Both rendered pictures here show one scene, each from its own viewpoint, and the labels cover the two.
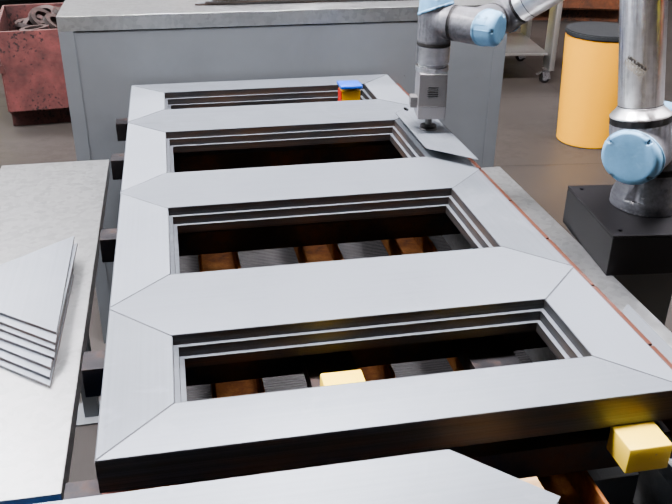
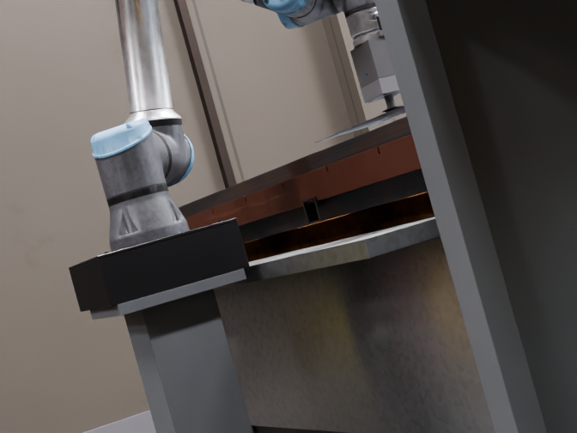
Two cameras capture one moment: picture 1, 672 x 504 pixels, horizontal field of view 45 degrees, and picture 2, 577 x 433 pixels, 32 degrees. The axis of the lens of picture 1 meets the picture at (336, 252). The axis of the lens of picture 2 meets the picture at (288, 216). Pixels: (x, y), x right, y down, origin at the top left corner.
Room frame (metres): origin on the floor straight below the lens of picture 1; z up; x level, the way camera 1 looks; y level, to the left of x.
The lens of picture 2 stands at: (3.54, -1.03, 0.72)
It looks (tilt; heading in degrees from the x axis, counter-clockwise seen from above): 1 degrees up; 162
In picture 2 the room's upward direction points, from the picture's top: 16 degrees counter-clockwise
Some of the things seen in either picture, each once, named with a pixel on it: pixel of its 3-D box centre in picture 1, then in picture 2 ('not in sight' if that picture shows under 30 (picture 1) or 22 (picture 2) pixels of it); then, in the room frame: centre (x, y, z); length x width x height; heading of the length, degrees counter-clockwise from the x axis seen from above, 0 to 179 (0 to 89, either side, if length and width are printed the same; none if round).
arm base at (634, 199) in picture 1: (649, 182); (143, 216); (1.64, -0.68, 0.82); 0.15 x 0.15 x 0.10
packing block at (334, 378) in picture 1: (344, 392); not in sight; (0.92, -0.01, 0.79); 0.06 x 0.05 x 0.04; 101
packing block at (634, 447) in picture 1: (638, 446); not in sight; (0.81, -0.39, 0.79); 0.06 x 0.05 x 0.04; 101
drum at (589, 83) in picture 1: (593, 85); not in sight; (4.29, -1.39, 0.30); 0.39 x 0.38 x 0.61; 6
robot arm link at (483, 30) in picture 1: (479, 25); (305, 2); (1.77, -0.31, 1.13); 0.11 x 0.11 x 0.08; 54
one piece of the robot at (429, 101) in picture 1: (425, 89); (385, 64); (1.82, -0.20, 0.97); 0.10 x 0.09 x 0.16; 92
